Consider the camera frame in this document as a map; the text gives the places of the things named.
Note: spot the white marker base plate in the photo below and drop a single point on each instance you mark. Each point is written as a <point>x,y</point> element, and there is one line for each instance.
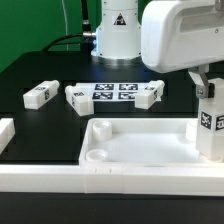
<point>118,91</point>

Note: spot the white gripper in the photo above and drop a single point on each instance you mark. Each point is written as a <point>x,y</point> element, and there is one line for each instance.
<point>180,34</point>

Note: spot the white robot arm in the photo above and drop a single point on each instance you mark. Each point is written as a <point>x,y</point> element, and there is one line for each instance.
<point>118,37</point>

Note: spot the white desk top tray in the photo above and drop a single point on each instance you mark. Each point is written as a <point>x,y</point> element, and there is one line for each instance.
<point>145,142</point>

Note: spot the white front obstacle bar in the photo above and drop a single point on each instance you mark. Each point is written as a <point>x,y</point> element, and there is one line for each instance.
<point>200,181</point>

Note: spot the white left obstacle block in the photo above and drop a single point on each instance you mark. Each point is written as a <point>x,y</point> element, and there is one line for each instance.
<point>7,132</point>

